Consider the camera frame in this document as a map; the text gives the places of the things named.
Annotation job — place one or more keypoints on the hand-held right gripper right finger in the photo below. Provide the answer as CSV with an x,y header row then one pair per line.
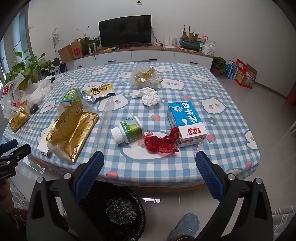
x,y
209,176

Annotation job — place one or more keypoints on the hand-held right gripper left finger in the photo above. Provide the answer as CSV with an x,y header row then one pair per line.
x,y
91,172

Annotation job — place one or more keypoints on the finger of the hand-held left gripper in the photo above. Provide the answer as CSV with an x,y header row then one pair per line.
x,y
20,150
10,144

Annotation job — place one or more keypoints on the black lined waste bin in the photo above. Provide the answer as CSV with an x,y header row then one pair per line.
x,y
120,208

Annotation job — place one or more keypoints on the large gold foil bag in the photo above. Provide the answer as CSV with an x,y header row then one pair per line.
x,y
69,132

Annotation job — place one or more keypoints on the red mesh net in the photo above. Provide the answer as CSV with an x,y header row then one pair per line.
x,y
161,146

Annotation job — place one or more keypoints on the white pill bottle green label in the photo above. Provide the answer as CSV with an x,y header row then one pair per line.
x,y
129,131

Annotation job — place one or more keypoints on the yellow black snack packet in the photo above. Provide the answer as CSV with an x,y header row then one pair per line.
x,y
99,90

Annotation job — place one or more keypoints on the clear bag of gold wrappers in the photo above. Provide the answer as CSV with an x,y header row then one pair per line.
x,y
143,75

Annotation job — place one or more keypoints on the small gold foil bag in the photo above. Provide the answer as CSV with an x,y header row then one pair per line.
x,y
19,118

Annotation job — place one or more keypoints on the pink drinking straw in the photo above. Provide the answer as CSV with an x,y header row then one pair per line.
x,y
198,148

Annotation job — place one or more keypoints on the white plastic bag red print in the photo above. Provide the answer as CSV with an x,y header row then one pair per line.
x,y
8,102

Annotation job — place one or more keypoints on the small black device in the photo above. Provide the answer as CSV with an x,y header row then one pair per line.
x,y
34,108

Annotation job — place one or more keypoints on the blue checked tablecloth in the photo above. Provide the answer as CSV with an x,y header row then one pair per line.
x,y
231,129

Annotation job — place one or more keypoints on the blue fuzzy slipper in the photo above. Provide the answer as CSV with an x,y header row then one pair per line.
x,y
183,226

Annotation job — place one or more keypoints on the clear plastic tube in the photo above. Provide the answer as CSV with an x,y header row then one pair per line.
x,y
106,115

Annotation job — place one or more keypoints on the blue white milk carton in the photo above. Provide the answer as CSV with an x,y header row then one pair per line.
x,y
187,118

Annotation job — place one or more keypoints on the green white carton box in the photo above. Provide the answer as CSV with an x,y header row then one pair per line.
x,y
70,96

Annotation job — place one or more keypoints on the light green leafy plant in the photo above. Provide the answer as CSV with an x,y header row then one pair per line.
x,y
25,69

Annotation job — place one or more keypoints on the grey patterned rug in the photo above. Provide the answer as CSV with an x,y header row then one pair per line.
x,y
284,220

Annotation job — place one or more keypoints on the crumpled white tissue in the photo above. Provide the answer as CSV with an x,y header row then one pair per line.
x,y
151,97
136,93

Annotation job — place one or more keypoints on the blue white bag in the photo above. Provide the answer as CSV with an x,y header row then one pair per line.
x,y
62,67

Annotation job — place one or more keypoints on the brown box colourful print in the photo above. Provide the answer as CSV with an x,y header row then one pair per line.
x,y
249,78

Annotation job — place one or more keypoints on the plain brown cardboard box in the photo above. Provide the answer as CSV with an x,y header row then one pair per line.
x,y
66,53

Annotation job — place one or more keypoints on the blue printed box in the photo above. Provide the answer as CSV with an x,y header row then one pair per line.
x,y
232,69

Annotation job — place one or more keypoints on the small potted floor plant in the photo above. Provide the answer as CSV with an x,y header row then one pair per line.
x,y
218,64

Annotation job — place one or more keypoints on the small red object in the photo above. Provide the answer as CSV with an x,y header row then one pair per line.
x,y
291,96

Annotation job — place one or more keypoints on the cardboard box red print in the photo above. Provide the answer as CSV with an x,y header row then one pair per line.
x,y
76,49

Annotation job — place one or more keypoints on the yellow black tool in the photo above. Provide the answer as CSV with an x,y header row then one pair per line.
x,y
108,49

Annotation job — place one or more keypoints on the long-leaf potted plant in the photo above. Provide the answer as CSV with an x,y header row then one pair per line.
x,y
87,44

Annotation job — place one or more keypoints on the white paper sack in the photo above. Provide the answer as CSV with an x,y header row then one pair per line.
x,y
209,48

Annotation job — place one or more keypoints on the white cabinet wooden top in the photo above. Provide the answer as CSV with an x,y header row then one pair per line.
x,y
150,55

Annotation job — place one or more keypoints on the bonsai in teal pot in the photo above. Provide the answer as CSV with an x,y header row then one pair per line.
x,y
189,44

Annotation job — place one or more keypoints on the white spray bottle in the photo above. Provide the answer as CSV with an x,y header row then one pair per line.
x,y
205,42

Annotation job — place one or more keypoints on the white router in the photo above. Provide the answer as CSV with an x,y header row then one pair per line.
x,y
171,47

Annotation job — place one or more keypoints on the black television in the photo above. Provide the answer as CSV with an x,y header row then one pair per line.
x,y
124,30

